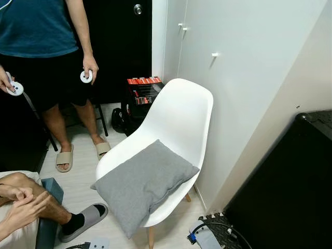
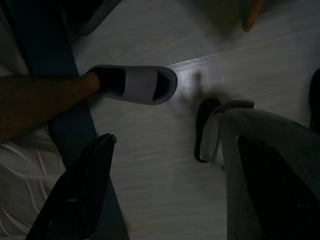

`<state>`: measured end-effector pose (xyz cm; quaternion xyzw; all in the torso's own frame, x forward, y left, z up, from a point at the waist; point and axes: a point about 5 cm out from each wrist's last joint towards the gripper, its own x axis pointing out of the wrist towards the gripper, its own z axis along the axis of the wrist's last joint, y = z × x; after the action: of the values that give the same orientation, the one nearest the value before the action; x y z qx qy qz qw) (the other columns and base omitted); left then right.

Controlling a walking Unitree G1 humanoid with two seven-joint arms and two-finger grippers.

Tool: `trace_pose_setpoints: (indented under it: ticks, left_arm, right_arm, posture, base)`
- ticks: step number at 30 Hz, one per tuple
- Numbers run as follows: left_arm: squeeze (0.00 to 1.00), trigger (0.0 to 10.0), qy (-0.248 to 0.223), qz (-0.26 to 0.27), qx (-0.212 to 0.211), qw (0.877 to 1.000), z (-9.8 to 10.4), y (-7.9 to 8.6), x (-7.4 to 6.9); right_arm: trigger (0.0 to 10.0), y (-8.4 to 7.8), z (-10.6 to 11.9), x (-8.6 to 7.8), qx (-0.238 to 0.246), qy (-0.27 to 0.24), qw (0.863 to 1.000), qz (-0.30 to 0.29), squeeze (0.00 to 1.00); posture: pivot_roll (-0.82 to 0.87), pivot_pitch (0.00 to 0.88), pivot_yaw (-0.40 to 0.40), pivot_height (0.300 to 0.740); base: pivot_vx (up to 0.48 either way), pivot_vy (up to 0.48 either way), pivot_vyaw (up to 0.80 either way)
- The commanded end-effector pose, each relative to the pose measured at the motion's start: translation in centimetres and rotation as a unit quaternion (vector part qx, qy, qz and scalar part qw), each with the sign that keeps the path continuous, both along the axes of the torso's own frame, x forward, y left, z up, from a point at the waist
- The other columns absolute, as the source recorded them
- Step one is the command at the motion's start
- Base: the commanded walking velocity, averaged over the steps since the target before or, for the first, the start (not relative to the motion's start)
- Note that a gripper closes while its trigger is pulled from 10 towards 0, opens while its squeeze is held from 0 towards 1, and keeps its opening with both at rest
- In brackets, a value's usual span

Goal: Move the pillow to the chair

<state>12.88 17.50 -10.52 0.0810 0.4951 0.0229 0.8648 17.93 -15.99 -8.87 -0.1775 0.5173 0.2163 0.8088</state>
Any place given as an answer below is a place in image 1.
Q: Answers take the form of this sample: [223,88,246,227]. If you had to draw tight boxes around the teal-shirted person's right hand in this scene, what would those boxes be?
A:
[0,65,16,95]

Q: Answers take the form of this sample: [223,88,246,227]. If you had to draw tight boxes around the grey-shirted person's left hand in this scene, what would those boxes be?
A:
[0,184,34,204]

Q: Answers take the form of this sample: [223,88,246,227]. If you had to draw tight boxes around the grey-shirted person's right hand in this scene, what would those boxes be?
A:
[5,192,52,230]

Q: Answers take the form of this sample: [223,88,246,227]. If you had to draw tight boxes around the teal-shirted person's left hand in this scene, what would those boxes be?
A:
[81,53,99,85]

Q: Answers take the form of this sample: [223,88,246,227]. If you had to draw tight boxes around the white round hand controller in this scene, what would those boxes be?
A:
[5,72,24,97]
[80,69,94,84]

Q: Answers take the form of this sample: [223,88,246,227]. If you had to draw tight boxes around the grey fabric pillow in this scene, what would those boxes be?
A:
[90,139,201,239]

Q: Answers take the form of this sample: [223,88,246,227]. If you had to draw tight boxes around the white plastic shell chair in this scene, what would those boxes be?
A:
[95,78,214,249]

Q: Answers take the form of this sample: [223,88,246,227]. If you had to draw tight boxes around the person in dark grey shirt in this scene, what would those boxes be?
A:
[0,172,109,244]

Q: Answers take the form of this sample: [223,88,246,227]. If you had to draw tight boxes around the blue box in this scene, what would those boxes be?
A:
[35,177,64,249]

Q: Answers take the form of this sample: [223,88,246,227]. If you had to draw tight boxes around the black door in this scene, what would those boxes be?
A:
[65,0,153,104]

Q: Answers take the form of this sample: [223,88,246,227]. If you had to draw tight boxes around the black sock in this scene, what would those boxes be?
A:
[62,205,107,235]

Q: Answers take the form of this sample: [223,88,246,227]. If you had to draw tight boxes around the black desk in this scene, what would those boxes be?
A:
[0,88,58,174]

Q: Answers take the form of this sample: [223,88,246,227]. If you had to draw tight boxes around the red and black rack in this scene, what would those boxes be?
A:
[127,77,165,107]

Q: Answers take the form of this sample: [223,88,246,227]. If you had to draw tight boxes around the black stool leg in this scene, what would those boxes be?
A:
[96,104,108,136]

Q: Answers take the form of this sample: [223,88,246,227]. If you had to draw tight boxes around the beige slipper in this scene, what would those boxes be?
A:
[94,140,112,160]
[55,144,74,173]

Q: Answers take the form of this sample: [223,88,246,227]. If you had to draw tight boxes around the grey slipper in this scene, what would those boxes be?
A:
[58,203,109,243]

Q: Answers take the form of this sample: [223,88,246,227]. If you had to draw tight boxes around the person in teal shirt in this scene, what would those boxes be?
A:
[0,0,112,173]

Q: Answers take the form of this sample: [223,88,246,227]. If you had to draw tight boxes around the black bag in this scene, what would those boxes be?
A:
[112,107,130,134]

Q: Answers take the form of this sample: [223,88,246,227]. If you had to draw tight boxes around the black cabinet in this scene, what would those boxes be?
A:
[223,110,332,249]

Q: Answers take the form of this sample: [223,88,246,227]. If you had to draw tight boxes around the white wardrobe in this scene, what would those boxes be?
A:
[152,0,332,213]

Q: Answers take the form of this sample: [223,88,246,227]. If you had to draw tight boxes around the black foam floor mat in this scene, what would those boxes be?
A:
[205,212,250,249]

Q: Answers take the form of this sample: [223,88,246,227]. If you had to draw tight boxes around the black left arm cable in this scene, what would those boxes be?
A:
[66,241,92,249]

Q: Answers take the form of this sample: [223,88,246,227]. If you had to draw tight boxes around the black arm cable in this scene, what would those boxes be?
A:
[66,241,92,249]
[195,222,253,249]

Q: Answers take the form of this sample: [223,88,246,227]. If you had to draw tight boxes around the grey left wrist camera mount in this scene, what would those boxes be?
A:
[89,238,110,249]

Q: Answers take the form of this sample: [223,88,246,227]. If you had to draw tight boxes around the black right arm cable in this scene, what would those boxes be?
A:
[195,222,253,249]

